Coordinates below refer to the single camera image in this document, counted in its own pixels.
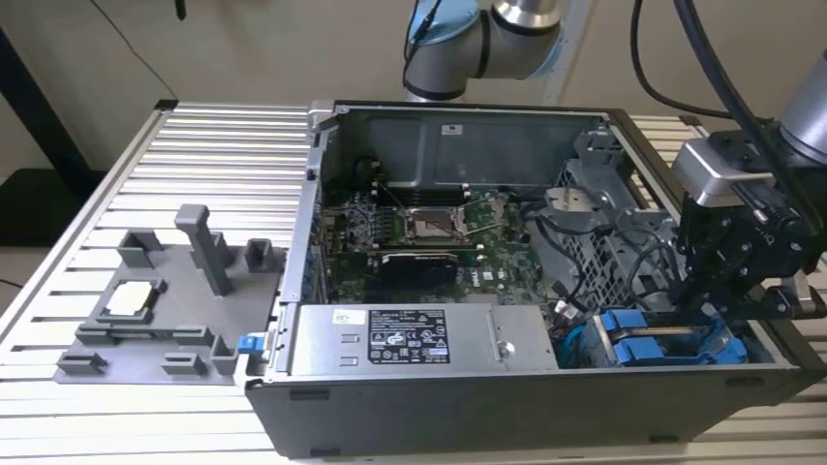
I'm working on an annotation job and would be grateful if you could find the silver power supply unit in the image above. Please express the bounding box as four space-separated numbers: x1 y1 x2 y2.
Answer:
283 303 560 377

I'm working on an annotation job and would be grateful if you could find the black RAM slot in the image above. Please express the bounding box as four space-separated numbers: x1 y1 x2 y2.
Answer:
375 182 474 190
375 188 474 196
375 199 474 207
375 193 474 201

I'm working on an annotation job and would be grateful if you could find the grey plastic parts rack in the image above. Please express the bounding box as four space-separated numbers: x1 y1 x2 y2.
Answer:
55 202 290 387

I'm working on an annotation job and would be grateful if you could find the black disk wire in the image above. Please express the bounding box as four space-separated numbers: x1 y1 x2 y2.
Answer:
616 239 683 304

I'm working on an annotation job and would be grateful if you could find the grey perforated drive cage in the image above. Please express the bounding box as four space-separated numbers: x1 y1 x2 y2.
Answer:
535 123 683 314

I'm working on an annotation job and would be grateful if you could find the green motherboard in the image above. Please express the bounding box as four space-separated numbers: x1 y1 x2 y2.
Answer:
319 188 563 307

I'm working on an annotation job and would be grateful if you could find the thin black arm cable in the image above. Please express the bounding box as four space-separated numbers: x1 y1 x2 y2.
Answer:
628 0 735 120

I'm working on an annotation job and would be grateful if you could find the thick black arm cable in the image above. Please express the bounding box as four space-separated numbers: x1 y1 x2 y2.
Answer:
672 0 816 233

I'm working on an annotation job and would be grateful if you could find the hard disk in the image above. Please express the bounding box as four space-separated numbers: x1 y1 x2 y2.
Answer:
598 309 748 369

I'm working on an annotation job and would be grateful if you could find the black flat data wire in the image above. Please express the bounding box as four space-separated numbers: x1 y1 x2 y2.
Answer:
522 202 587 324

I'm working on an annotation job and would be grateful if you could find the CPU socket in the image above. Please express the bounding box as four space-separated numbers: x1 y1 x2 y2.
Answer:
396 205 464 241

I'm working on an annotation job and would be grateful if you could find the silver CPU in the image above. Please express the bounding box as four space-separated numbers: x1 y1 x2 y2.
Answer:
103 279 160 316

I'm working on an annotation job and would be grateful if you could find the black stand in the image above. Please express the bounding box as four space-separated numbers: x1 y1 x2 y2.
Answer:
0 26 104 246

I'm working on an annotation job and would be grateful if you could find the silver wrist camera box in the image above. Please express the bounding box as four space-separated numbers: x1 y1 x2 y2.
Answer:
671 138 776 209

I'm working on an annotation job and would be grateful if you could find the blue case latch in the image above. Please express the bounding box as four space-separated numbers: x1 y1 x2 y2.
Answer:
235 333 267 359

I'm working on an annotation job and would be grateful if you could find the grey metal disk bay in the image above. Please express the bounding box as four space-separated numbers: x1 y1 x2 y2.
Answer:
591 309 755 372

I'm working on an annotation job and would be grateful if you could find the dark grey PC case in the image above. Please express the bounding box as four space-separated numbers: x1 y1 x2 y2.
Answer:
242 99 827 459

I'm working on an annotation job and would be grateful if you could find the blue data wire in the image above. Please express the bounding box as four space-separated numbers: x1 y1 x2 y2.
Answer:
556 323 590 368

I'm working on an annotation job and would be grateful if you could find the black graphics card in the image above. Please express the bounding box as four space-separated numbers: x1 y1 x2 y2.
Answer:
364 249 483 295

